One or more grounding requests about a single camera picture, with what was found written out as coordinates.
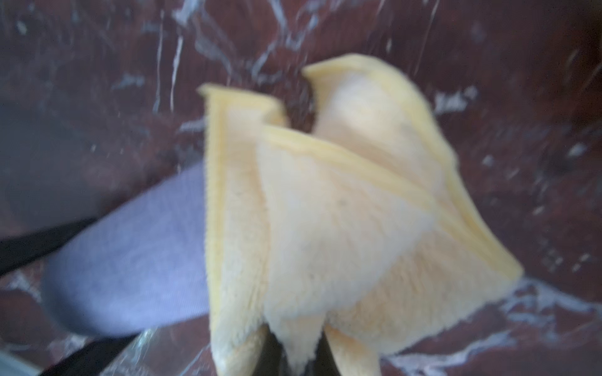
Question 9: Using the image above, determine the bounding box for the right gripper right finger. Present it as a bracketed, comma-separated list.
[307, 332, 340, 376]

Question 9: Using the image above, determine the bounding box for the lavender eyeglass case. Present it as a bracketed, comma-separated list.
[41, 163, 209, 338]

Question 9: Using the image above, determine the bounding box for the yellow microfiber cloth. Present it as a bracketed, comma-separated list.
[199, 54, 524, 375]

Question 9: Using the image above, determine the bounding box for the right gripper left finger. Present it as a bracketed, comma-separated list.
[252, 331, 287, 376]

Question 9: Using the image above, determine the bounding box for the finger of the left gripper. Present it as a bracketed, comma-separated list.
[1, 218, 97, 277]
[40, 334, 139, 376]

